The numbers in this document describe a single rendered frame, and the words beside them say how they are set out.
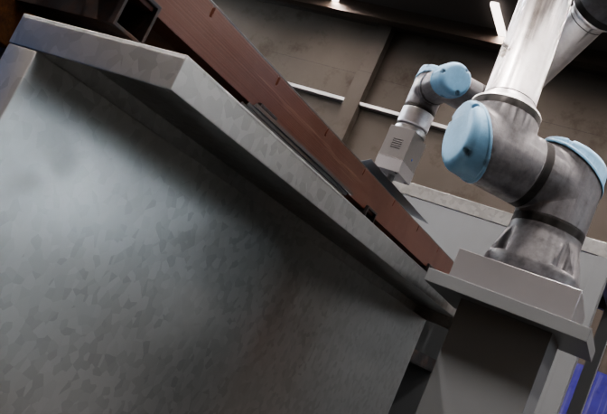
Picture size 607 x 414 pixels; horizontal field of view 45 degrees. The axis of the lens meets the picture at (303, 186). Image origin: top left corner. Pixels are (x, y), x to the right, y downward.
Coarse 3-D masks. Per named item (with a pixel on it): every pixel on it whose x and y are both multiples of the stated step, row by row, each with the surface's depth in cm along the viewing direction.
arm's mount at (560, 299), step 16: (464, 256) 113; (480, 256) 112; (464, 272) 112; (480, 272) 111; (496, 272) 111; (512, 272) 110; (528, 272) 109; (496, 288) 110; (512, 288) 109; (528, 288) 108; (544, 288) 107; (560, 288) 106; (576, 288) 106; (528, 304) 107; (544, 304) 107; (560, 304) 106; (576, 304) 105; (576, 320) 111
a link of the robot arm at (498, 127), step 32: (544, 0) 122; (512, 32) 122; (544, 32) 120; (512, 64) 118; (544, 64) 119; (480, 96) 117; (512, 96) 114; (448, 128) 120; (480, 128) 111; (512, 128) 112; (448, 160) 116; (480, 160) 112; (512, 160) 112; (544, 160) 113; (512, 192) 114
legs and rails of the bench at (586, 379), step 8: (600, 304) 247; (600, 328) 244; (600, 336) 243; (600, 344) 243; (600, 352) 242; (600, 360) 242; (584, 368) 242; (592, 368) 241; (584, 376) 241; (592, 376) 240; (584, 384) 240; (592, 384) 242; (576, 392) 241; (584, 392) 240; (576, 400) 240; (584, 400) 239; (568, 408) 240; (576, 408) 239
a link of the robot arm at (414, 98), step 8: (432, 64) 168; (424, 72) 168; (416, 80) 168; (416, 88) 166; (408, 96) 168; (416, 96) 166; (408, 104) 167; (416, 104) 165; (424, 104) 165; (432, 104) 165; (432, 112) 166
